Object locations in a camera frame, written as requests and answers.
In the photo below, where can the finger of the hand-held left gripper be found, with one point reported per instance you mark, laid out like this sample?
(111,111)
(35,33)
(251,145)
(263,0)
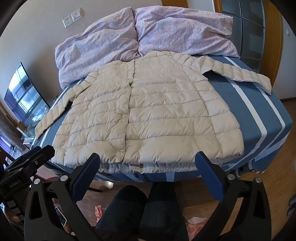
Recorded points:
(40,154)

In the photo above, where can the white light switch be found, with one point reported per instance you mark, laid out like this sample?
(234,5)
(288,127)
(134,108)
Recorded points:
(76,15)

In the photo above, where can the blue striped bed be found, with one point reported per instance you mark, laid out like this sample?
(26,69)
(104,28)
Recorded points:
(249,115)

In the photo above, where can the person's leg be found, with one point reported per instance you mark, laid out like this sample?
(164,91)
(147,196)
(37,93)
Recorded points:
(120,215)
(161,213)

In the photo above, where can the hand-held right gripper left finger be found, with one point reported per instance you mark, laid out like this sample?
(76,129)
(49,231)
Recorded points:
(86,178)

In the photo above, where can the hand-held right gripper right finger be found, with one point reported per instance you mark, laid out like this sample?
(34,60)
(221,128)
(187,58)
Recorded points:
(208,177)

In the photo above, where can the person's right leg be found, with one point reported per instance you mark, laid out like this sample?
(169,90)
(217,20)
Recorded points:
(161,213)

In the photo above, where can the pink and white plastic bag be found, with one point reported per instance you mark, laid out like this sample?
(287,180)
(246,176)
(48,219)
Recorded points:
(196,226)

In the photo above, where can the flat screen television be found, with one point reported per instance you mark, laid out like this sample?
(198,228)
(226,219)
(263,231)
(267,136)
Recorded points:
(25,92)

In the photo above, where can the small pink plastic bag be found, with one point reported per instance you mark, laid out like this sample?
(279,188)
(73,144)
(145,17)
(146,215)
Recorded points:
(99,211)

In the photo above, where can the wooden door frame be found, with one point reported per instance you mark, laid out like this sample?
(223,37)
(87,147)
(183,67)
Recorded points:
(276,46)

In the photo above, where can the lilac floral duvet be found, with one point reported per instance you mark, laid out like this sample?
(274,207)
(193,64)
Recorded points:
(111,44)

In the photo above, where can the cream puffer jacket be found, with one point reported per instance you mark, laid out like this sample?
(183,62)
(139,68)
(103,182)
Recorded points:
(161,104)

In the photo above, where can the white wall socket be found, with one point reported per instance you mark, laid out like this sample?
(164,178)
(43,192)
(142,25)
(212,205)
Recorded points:
(67,22)

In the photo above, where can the person's left leg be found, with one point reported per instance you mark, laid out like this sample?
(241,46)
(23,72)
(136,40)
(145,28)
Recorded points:
(120,215)

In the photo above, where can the smartphone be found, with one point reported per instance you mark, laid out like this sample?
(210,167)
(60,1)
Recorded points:
(60,216)

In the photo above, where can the tv stand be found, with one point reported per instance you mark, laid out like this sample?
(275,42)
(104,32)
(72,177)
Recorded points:
(29,136)

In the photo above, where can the grey slippers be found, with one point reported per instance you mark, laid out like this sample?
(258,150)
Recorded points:
(291,205)

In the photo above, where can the frosted glass door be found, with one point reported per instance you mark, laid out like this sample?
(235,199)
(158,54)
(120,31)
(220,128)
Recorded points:
(252,30)

